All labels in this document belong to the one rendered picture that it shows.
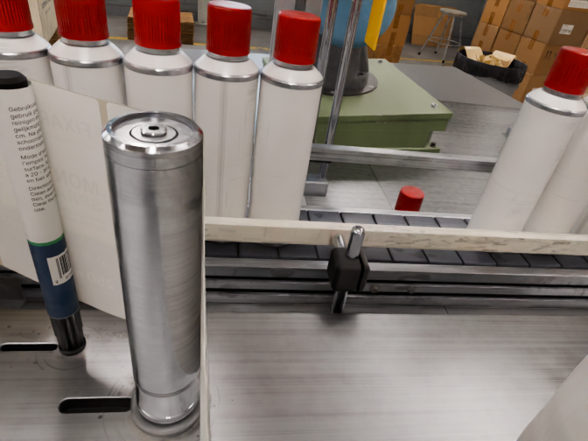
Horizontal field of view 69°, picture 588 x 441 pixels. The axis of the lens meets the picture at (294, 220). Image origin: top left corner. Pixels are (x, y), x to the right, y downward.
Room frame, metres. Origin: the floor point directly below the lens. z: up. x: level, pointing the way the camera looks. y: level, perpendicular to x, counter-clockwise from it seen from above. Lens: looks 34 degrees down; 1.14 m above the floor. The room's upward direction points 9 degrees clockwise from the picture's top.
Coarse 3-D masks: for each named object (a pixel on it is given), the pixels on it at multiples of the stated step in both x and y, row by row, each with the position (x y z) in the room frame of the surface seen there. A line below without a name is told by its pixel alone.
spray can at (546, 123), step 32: (576, 64) 0.39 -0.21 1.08; (544, 96) 0.39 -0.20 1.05; (576, 96) 0.39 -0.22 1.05; (512, 128) 0.41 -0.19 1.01; (544, 128) 0.38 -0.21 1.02; (576, 128) 0.38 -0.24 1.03; (512, 160) 0.39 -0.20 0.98; (544, 160) 0.38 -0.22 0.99; (512, 192) 0.38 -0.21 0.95; (480, 224) 0.39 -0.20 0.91; (512, 224) 0.38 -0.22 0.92
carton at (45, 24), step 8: (32, 0) 0.60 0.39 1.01; (40, 0) 0.63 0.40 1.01; (48, 0) 0.68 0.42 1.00; (32, 8) 0.60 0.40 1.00; (40, 8) 0.62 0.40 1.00; (48, 8) 0.67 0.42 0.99; (32, 16) 0.60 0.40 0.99; (40, 16) 0.61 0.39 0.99; (48, 16) 0.66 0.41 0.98; (40, 24) 0.60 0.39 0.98; (48, 24) 0.65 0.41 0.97; (56, 24) 0.70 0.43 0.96; (40, 32) 0.60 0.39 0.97; (48, 32) 0.64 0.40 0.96; (48, 40) 0.63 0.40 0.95
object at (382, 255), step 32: (384, 224) 0.40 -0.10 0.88; (416, 224) 0.41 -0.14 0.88; (448, 224) 0.42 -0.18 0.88; (224, 256) 0.30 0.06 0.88; (256, 256) 0.31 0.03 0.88; (288, 256) 0.31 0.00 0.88; (320, 256) 0.32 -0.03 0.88; (384, 256) 0.34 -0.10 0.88; (416, 256) 0.35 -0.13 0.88; (448, 256) 0.36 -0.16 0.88; (480, 256) 0.37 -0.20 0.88; (512, 256) 0.38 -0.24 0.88; (544, 256) 0.39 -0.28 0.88; (576, 256) 0.40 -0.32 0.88
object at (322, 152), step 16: (320, 144) 0.40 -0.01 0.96; (320, 160) 0.39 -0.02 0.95; (336, 160) 0.39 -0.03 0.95; (352, 160) 0.40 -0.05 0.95; (368, 160) 0.40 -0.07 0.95; (384, 160) 0.40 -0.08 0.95; (400, 160) 0.41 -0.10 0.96; (416, 160) 0.41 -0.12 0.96; (432, 160) 0.41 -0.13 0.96; (448, 160) 0.42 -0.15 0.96; (464, 160) 0.42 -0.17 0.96; (480, 160) 0.43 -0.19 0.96; (496, 160) 0.43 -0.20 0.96
